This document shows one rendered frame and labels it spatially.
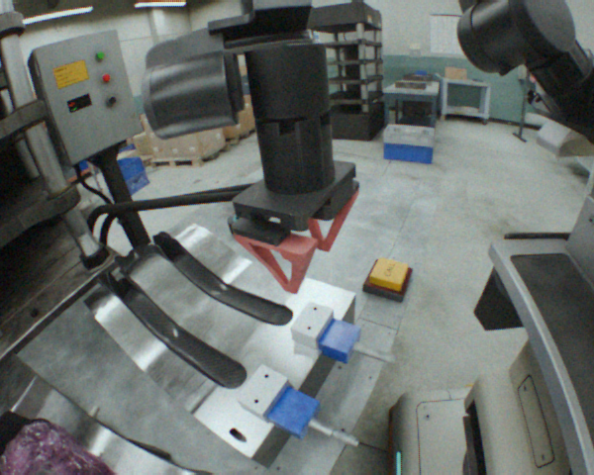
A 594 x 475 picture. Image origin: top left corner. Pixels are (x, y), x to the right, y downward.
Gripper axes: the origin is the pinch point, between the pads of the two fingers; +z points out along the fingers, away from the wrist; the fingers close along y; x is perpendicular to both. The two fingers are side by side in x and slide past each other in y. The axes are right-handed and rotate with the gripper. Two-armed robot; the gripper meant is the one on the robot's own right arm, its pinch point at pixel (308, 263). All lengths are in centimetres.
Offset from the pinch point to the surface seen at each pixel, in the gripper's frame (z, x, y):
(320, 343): 10.9, 1.9, 1.9
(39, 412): 14.6, -28.8, 35.8
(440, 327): 100, 26, -80
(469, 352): 100, 44, -69
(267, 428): 12.2, 1.8, 13.6
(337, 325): 10.7, 2.5, -1.4
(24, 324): 24, -74, 36
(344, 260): 20.9, -6.3, -24.3
